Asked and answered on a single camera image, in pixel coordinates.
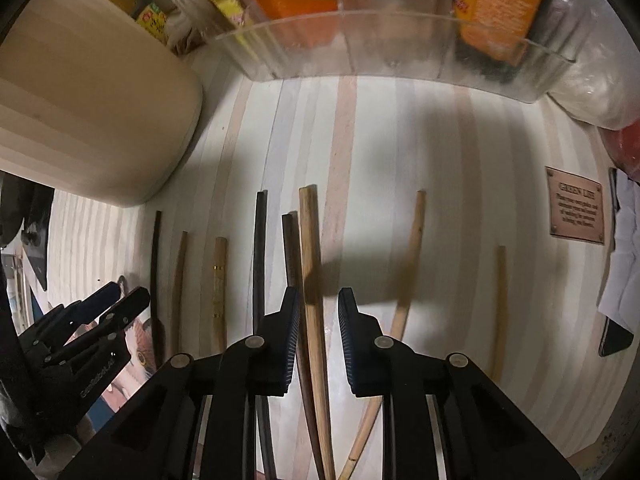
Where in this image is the brown leather mat label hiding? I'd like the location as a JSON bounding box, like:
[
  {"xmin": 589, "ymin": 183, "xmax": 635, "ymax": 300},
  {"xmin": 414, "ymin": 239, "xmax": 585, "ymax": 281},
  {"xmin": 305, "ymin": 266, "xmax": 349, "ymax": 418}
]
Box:
[{"xmin": 546, "ymin": 166, "xmax": 604, "ymax": 245}]

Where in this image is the light wooden chopstick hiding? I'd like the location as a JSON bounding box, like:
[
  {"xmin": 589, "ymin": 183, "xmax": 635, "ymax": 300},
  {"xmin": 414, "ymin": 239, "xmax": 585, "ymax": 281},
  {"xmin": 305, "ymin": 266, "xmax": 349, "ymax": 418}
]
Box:
[{"xmin": 298, "ymin": 184, "xmax": 336, "ymax": 479}]

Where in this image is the white paper sheet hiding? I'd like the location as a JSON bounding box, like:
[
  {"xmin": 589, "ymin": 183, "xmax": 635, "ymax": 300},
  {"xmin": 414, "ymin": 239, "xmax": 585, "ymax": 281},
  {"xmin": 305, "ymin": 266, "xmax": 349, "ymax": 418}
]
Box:
[{"xmin": 599, "ymin": 169, "xmax": 639, "ymax": 334}]

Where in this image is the pale bamboo chopstick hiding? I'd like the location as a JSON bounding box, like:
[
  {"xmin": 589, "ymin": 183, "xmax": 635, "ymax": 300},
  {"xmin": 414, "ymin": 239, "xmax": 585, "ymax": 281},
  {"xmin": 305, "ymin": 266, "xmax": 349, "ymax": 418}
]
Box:
[{"xmin": 338, "ymin": 190, "xmax": 427, "ymax": 480}]

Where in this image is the bamboo chopstick with dots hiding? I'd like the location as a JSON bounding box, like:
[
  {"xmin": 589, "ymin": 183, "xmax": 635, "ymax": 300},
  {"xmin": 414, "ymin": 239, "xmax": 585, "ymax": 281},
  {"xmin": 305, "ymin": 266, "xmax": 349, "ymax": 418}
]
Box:
[{"xmin": 212, "ymin": 236, "xmax": 228, "ymax": 354}]

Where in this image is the dark brown chopstick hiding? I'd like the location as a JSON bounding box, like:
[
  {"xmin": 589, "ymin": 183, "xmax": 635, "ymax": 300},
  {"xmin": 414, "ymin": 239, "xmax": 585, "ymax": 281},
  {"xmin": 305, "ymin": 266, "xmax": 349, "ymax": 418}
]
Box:
[{"xmin": 282, "ymin": 211, "xmax": 326, "ymax": 479}]

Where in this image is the thin black chopstick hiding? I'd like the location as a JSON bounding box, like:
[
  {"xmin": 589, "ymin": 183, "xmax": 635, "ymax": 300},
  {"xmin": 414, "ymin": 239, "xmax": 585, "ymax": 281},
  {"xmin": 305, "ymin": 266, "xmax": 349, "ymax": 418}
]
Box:
[{"xmin": 252, "ymin": 191, "xmax": 277, "ymax": 479}]

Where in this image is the short pale chopstick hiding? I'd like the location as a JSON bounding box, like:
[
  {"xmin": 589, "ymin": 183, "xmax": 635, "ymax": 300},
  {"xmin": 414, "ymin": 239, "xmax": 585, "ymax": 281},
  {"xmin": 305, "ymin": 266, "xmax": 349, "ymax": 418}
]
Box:
[{"xmin": 489, "ymin": 245, "xmax": 508, "ymax": 382}]

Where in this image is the cream utensil holder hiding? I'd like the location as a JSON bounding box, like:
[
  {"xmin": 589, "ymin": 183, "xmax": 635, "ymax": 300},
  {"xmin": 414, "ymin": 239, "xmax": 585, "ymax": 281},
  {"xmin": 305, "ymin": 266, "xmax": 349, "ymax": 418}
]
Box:
[{"xmin": 1, "ymin": 0, "xmax": 203, "ymax": 207}]

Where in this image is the clear plastic bag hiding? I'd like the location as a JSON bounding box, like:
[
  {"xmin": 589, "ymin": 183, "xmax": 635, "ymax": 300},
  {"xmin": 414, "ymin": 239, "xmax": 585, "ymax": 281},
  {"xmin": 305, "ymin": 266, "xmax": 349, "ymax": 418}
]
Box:
[{"xmin": 540, "ymin": 0, "xmax": 639, "ymax": 130}]

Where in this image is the red item in bag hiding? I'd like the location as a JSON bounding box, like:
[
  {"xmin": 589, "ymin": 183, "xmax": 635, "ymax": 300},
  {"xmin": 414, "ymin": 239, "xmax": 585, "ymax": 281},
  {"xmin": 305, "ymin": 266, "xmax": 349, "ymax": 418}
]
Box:
[{"xmin": 599, "ymin": 122, "xmax": 640, "ymax": 183}]

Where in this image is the clear plastic organizer bin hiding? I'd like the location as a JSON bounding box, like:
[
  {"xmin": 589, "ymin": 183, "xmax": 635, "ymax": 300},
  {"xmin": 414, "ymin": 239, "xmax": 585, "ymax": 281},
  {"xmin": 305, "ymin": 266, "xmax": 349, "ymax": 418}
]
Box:
[{"xmin": 209, "ymin": 0, "xmax": 574, "ymax": 105}]

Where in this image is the black smartphone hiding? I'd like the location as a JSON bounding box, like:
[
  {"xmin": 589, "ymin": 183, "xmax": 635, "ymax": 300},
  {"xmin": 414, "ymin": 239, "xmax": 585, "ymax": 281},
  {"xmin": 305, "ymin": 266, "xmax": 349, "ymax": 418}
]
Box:
[{"xmin": 598, "ymin": 168, "xmax": 634, "ymax": 358}]

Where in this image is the tan wooden chopstick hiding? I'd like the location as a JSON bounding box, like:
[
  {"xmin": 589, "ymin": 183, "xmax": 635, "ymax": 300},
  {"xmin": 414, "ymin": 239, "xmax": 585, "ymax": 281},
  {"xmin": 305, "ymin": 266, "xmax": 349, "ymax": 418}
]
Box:
[{"xmin": 169, "ymin": 231, "xmax": 189, "ymax": 356}]

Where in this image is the striped cat table mat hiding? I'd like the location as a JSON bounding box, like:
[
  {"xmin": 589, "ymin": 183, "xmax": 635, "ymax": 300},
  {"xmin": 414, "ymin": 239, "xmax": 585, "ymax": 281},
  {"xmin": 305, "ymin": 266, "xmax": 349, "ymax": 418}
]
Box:
[{"xmin": 48, "ymin": 48, "xmax": 632, "ymax": 466}]

